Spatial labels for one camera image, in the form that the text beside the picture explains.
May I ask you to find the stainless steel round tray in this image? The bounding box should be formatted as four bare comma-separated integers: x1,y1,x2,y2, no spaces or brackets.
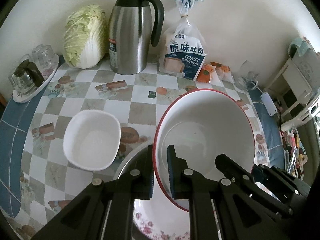
113,142,156,240

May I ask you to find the round floral rim plate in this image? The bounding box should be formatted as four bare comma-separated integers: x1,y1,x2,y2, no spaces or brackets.
133,193,190,239

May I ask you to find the strawberry pattern red-rim bowl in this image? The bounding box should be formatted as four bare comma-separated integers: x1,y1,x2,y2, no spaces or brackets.
153,89,255,211

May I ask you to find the small white square bowl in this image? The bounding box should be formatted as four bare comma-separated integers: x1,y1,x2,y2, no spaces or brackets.
63,109,121,171

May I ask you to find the colourful clutter pile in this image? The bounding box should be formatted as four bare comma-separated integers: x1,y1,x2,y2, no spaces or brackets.
280,126,308,180

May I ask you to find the white power adapter box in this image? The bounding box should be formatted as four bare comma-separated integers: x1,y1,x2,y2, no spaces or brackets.
260,92,278,116

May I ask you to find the white lattice chair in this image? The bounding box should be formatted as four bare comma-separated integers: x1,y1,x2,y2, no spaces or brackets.
280,90,319,131

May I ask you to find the checkered blue-edged tablecloth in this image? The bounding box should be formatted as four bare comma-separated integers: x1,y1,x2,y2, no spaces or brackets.
1,60,284,239

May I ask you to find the white shelf unit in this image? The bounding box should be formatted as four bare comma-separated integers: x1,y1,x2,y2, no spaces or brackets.
265,37,319,116

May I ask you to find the clear glass mug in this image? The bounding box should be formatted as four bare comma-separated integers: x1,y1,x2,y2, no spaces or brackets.
233,60,259,90

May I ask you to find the orange snack packet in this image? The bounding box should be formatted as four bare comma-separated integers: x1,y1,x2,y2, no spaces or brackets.
210,62,234,83
196,64,216,83

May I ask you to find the toast bread bag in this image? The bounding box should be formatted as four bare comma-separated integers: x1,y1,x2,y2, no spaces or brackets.
159,0,207,81

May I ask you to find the stainless steel thermos jug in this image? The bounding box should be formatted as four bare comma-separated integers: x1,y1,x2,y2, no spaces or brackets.
108,0,165,75

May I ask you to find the white tray with glasses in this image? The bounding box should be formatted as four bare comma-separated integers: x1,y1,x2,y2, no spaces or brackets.
8,44,60,103

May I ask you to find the napa cabbage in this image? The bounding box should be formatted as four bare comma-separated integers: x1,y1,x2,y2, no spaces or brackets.
63,4,107,69

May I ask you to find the glass coffee pot black handle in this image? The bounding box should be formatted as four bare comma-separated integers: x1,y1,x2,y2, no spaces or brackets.
13,59,44,88

